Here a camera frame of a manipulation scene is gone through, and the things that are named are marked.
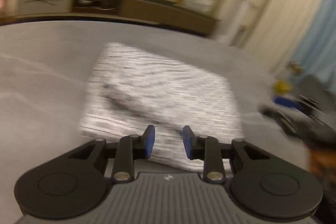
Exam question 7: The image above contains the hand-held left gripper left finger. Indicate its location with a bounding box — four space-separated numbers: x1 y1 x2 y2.
68 125 156 183

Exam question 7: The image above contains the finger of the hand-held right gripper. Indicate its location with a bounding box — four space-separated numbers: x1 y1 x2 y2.
259 106 298 136
272 95 305 109

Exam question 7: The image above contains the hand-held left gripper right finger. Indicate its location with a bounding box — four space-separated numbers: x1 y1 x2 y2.
182 125 271 183

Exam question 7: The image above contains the white geometric print garment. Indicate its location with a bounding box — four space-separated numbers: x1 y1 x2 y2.
79 42 244 174

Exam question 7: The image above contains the person's right hand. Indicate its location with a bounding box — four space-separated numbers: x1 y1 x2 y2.
308 147 336 180

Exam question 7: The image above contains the glass jar with yellow contents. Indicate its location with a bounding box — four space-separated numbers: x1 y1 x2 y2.
272 80 292 96

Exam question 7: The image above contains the light blue curtain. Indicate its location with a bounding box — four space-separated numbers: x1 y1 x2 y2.
291 0 336 88

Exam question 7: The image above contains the white lace curtain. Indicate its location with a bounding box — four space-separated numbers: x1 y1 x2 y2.
231 0 328 77

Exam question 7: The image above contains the grey storage box with items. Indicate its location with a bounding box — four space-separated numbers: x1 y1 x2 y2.
184 0 212 12

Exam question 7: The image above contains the long grey media cabinet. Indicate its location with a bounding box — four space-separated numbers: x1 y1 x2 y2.
14 0 219 37

